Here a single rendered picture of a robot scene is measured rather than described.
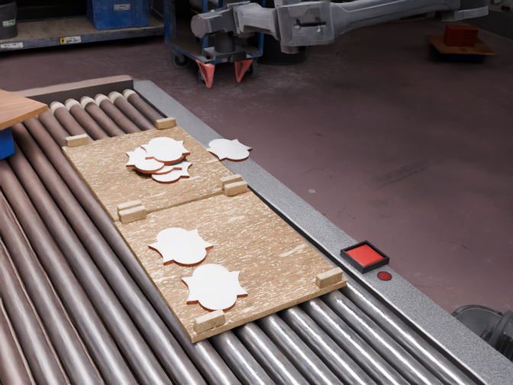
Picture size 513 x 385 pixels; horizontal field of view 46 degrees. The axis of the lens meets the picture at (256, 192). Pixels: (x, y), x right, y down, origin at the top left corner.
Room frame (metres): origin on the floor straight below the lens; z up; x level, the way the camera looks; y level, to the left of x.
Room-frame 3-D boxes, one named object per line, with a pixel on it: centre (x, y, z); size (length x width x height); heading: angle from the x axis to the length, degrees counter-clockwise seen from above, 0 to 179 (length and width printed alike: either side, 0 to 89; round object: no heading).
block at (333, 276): (0.96, -0.16, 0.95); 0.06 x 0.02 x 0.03; 122
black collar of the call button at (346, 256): (1.07, -0.24, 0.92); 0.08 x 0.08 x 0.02; 34
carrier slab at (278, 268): (1.05, 0.06, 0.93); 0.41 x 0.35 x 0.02; 32
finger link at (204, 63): (1.57, 0.14, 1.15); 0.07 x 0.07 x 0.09; 35
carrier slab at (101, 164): (1.41, 0.29, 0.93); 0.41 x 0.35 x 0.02; 33
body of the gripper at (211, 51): (1.59, 0.11, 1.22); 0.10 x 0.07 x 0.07; 125
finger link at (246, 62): (1.61, 0.08, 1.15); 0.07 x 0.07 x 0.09; 35
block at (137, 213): (1.14, 0.28, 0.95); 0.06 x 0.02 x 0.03; 122
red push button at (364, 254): (1.07, -0.24, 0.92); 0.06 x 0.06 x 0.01; 34
